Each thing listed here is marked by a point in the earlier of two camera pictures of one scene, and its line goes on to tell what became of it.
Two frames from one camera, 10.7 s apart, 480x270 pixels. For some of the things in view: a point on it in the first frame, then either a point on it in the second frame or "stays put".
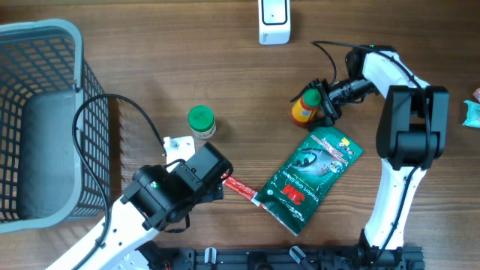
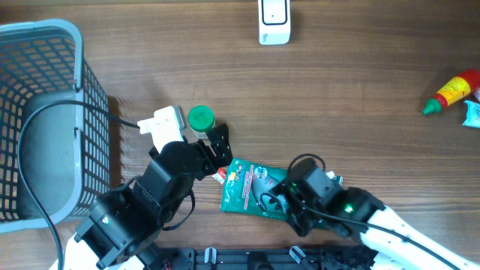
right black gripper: (332, 111) → (291, 191)
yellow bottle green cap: (304, 110) → (464, 82)
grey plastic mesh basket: (44, 77) stays put
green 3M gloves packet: (309, 177) → (247, 189)
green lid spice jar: (202, 121) stays put
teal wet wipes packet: (473, 115) stays put
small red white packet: (476, 94) stays put
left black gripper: (214, 194) → (222, 151)
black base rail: (364, 257) stays put
